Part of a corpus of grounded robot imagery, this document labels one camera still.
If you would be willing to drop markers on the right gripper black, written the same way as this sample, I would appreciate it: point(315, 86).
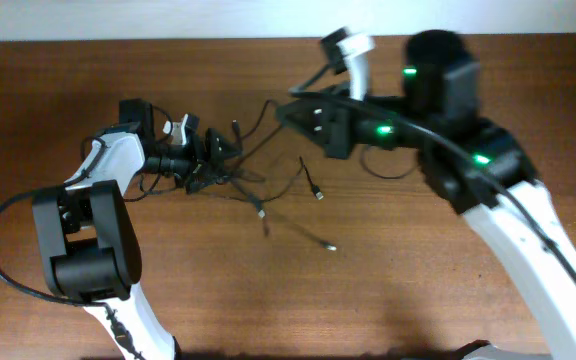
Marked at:
point(335, 135)

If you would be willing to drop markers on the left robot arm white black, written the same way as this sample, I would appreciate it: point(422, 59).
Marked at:
point(88, 246)

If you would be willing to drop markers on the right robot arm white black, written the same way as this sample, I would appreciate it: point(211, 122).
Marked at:
point(478, 167)

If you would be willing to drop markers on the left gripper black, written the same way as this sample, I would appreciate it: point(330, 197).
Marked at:
point(200, 161)

